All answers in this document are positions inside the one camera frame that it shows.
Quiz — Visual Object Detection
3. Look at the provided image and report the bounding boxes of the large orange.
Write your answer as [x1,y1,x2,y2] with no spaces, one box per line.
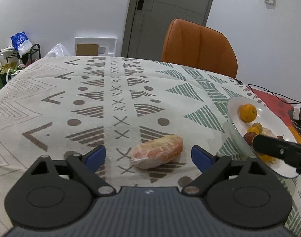
[257,152,277,164]
[238,103,258,123]

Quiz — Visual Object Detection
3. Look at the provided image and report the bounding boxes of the pomelo segment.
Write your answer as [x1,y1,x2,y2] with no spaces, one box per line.
[129,134,183,170]
[261,127,277,138]

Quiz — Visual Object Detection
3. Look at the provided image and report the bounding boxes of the green kiwi fruit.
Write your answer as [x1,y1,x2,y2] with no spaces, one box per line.
[252,122,263,133]

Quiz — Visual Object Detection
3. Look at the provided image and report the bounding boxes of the small mandarin orange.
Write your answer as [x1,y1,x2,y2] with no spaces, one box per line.
[247,126,260,135]

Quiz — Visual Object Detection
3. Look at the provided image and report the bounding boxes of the small red apple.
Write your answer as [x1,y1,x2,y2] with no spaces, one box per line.
[243,132,257,146]

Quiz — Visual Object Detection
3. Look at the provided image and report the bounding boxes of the white power adapter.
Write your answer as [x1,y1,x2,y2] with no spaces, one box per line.
[293,104,301,120]

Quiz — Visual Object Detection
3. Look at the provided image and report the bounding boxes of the red orange mat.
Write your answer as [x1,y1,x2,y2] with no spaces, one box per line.
[249,86,301,145]

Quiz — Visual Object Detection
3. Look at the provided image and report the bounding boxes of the white ceramic plate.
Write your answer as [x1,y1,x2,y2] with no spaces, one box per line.
[226,96,301,180]

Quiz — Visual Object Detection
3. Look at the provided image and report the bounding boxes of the patterned white tablecloth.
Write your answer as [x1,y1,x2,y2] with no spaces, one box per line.
[0,57,301,236]

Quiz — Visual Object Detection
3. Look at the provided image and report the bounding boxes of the green box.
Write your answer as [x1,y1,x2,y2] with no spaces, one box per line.
[0,73,6,89]

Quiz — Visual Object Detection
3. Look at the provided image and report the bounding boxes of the white tote bag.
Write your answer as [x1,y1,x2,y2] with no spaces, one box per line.
[6,67,22,83]

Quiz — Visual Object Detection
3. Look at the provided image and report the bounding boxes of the clear plastic bag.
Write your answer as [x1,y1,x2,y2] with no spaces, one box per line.
[45,43,70,58]

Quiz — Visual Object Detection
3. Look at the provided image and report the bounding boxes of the black metal rack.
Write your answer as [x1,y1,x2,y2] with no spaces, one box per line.
[0,44,41,69]

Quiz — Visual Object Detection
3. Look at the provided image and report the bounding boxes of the blue white plastic bag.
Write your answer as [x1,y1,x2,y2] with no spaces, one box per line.
[11,32,33,57]

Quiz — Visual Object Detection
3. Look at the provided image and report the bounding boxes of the orange leather chair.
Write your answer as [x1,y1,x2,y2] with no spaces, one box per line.
[161,19,238,78]

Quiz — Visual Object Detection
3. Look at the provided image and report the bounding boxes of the grey door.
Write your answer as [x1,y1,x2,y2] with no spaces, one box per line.
[121,0,212,60]

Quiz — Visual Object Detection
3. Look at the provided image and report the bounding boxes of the black cable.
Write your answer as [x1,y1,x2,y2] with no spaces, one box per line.
[230,76,301,105]

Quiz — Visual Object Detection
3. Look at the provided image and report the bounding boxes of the white foam packaging frame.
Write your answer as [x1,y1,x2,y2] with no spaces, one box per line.
[74,37,117,57]

